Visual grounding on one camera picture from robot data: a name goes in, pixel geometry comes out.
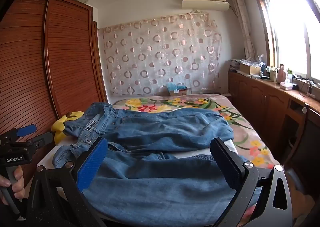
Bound stack of books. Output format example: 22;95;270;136
229;59;242;71

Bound wooden slatted wardrobe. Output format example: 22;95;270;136
0;0;108;187

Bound yellow plush toy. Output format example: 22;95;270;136
51;111;84;144

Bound patterned window curtain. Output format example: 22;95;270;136
229;0;257;60

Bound blue plastic bag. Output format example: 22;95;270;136
167;82;185;91

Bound floral blanket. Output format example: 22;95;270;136
111;93;280;170

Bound patterned wrapping cloth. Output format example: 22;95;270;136
240;54;265;66

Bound wooden-framed window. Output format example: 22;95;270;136
250;0;320;85

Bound person's left hand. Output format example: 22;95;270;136
0;168;26;205

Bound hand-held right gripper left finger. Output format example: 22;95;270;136
26;138;109;227

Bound small cardboard box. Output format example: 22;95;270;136
169;87;188;96

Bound blue denim pants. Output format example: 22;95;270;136
52;102;263;220

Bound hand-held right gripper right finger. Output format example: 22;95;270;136
210;138;293;227

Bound wooden cabinet counter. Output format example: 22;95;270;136
227;70;320;185

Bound large cardboard box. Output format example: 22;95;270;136
239;63;262;75

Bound circle-patterned wall curtain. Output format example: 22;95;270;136
99;12;223;96

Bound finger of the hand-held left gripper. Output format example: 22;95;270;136
10;124;37;141
24;132;54;150

